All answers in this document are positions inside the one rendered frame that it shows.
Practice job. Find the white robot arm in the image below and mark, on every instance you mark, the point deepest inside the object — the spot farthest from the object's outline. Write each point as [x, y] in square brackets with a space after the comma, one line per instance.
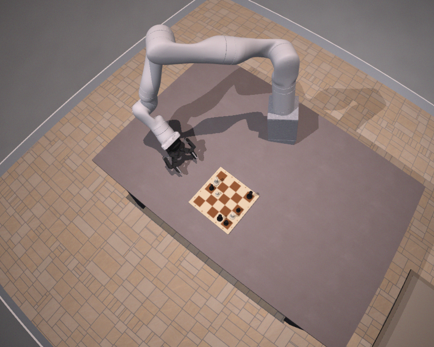
[161, 49]

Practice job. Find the brown and cream chessboard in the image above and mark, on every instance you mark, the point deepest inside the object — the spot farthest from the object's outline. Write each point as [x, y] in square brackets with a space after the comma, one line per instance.
[232, 195]

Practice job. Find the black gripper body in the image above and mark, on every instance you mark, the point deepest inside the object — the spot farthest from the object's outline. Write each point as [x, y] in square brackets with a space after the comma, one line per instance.
[175, 148]

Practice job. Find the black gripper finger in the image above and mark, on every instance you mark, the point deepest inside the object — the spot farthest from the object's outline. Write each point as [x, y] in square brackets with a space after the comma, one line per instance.
[191, 150]
[174, 162]

